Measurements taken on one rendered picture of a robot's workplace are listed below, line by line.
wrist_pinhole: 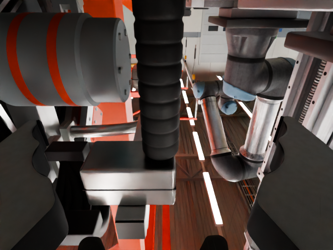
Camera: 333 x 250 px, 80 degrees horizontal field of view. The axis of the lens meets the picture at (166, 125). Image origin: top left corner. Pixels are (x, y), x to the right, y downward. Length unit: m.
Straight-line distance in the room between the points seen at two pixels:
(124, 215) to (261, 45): 0.58
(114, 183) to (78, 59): 0.17
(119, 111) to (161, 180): 0.74
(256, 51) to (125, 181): 0.56
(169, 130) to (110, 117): 0.77
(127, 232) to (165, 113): 0.13
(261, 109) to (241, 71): 0.21
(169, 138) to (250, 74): 0.54
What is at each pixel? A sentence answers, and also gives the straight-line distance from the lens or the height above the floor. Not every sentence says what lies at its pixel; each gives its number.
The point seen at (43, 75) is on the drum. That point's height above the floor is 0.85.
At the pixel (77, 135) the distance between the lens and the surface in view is 0.45.
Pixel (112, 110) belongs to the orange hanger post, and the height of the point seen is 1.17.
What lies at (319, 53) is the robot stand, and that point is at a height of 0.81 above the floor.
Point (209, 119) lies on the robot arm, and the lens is 0.94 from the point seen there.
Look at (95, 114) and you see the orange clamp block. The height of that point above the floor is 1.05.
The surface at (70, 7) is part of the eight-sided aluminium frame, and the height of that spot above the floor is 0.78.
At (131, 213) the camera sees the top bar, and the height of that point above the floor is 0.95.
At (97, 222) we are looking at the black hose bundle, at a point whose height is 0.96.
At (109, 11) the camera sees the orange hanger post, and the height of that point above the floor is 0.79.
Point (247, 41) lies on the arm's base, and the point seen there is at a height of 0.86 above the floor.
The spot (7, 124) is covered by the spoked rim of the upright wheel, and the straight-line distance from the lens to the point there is 0.51.
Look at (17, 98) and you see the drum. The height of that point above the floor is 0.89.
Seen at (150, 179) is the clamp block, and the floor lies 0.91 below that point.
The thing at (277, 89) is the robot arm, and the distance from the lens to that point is 0.79.
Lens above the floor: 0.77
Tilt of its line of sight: 31 degrees up
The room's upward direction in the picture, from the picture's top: 180 degrees counter-clockwise
